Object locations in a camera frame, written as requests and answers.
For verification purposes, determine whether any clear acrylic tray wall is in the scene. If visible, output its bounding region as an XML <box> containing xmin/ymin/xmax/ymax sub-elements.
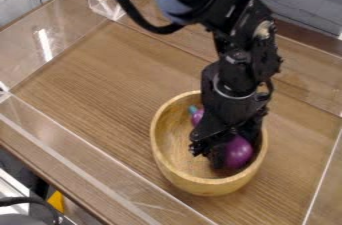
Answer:
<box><xmin>0</xmin><ymin>82</ymin><xmax>218</xmax><ymax>225</ymax></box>

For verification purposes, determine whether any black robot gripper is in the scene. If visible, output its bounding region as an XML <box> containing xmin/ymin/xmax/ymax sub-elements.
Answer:
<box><xmin>201</xmin><ymin>63</ymin><xmax>272</xmax><ymax>169</ymax></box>

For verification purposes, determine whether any clear acrylic corner bracket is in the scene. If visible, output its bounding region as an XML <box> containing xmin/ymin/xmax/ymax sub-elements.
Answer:
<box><xmin>87</xmin><ymin>0</ymin><xmax>126</xmax><ymax>21</ymax></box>

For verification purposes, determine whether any purple toy eggplant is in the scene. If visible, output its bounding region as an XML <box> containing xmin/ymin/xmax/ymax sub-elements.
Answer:
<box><xmin>189</xmin><ymin>105</ymin><xmax>253</xmax><ymax>170</ymax></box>

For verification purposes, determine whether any brown wooden bowl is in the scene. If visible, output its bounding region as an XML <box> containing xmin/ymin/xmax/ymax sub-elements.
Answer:
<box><xmin>150</xmin><ymin>90</ymin><xmax>269</xmax><ymax>197</ymax></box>

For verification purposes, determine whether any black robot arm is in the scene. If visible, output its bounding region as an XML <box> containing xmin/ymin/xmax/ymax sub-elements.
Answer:
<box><xmin>157</xmin><ymin>0</ymin><xmax>282</xmax><ymax>169</ymax></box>

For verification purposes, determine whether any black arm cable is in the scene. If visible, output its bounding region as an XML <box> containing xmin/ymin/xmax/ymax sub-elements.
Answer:
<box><xmin>95</xmin><ymin>0</ymin><xmax>189</xmax><ymax>35</ymax></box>

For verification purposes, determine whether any yellow sticker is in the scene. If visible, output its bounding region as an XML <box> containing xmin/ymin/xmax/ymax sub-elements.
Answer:
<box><xmin>47</xmin><ymin>191</ymin><xmax>66</xmax><ymax>213</ymax></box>

